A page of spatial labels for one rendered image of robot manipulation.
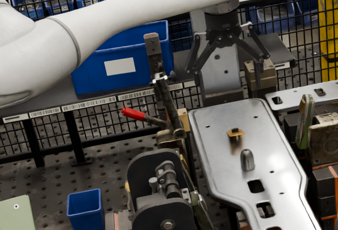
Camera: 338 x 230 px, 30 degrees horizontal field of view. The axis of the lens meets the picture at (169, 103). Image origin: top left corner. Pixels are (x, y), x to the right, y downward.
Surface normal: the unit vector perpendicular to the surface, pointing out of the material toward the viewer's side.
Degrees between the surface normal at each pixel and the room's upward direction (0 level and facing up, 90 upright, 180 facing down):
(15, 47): 31
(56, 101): 0
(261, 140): 0
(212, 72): 90
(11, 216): 42
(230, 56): 90
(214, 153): 0
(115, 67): 90
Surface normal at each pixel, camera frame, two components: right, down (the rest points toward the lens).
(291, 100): -0.16, -0.87
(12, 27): 0.44, -0.50
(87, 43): 0.89, 0.14
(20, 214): 0.04, -0.36
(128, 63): 0.01, 0.47
